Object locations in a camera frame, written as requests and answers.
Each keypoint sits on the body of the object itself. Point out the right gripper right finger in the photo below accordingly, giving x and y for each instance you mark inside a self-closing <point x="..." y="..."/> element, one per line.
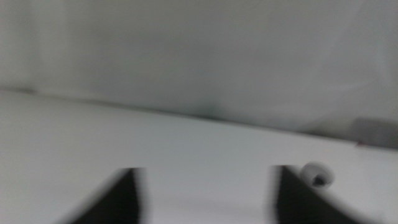
<point x="295" y="205"/>

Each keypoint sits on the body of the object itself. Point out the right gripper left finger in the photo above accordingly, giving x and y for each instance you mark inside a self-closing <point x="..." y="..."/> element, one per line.
<point x="124" y="202"/>

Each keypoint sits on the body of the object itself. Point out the grey background box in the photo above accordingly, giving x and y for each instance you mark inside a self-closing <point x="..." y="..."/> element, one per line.
<point x="376" y="132"/>

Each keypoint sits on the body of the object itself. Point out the white fabric curtain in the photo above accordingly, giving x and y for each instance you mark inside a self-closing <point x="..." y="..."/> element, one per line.
<point x="186" y="56"/>

